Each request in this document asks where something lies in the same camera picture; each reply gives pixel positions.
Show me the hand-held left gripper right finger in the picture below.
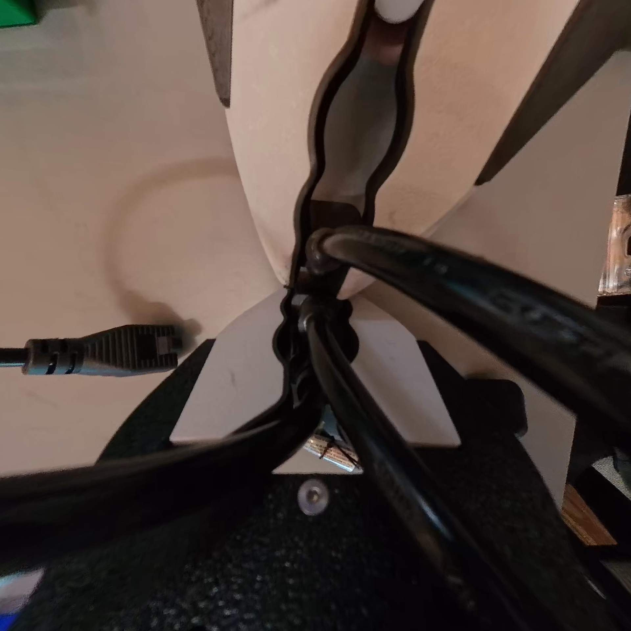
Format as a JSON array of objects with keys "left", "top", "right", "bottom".
[{"left": 340, "top": 300, "right": 462, "bottom": 448}]

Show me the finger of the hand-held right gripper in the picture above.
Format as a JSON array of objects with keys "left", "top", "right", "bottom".
[
  {"left": 226, "top": 0, "right": 370, "bottom": 294},
  {"left": 340, "top": 0, "right": 582, "bottom": 300}
]

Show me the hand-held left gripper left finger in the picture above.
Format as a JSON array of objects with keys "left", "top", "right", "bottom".
[{"left": 170, "top": 291, "right": 299, "bottom": 443}]

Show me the black power cord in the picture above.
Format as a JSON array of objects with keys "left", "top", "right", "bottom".
[{"left": 0, "top": 224, "right": 631, "bottom": 631}]

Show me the clear plastic packet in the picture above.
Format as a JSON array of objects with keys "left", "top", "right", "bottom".
[{"left": 598, "top": 195, "right": 631, "bottom": 297}]

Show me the green flat board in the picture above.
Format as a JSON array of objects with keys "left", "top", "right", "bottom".
[{"left": 0, "top": 0, "right": 38, "bottom": 26}]

